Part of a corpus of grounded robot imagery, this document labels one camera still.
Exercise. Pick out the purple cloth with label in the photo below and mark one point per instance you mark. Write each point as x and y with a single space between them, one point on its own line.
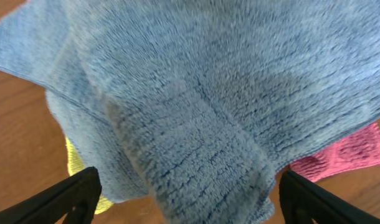
357 151

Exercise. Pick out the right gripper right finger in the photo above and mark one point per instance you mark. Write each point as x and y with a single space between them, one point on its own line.
304 202

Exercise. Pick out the blue microfiber cloth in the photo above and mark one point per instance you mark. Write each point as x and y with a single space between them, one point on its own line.
199 103

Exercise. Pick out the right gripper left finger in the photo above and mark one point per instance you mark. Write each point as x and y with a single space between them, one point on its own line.
74 199

